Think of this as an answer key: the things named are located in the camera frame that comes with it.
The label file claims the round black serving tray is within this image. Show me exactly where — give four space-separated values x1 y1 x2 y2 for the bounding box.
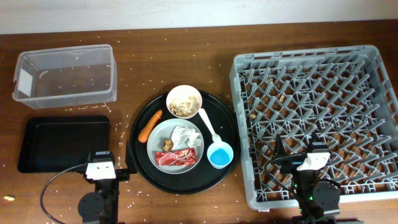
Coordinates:
129 90 241 194

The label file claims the white napkin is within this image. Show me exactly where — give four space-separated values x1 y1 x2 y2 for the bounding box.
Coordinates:
171 126 202 150

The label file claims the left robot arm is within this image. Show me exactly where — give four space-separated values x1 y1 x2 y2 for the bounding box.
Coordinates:
78 150 130 224

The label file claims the brown food scrap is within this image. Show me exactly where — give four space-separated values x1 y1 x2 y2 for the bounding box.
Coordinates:
162 139 174 152

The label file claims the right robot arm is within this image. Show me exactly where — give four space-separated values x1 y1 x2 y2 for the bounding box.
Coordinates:
271 133 341 223

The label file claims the black rectangular tray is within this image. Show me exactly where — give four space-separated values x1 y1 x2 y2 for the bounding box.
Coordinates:
17 115 111 173

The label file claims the grey dishwasher rack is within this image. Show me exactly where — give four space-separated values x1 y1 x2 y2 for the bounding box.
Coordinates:
229 45 397 212

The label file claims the grey plate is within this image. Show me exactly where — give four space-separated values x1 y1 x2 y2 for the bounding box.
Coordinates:
147 119 205 174

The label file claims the peanut on table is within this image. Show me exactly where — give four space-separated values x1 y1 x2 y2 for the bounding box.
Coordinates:
4 195 15 201

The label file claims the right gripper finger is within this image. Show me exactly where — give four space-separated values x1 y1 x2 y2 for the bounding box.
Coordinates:
273 134 285 159
312 131 323 144

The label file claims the clear plastic bin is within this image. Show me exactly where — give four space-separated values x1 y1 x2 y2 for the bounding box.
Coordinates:
12 44 118 110

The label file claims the pink bowl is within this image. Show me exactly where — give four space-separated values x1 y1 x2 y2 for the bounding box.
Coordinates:
166 85 203 119

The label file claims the orange carrot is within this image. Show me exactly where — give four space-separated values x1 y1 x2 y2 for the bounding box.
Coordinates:
138 110 163 143

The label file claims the red snack wrapper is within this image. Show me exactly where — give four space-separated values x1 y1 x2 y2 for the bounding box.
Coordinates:
155 148 197 166

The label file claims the light blue cup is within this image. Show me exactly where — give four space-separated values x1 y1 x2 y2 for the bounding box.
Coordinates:
206 141 234 169

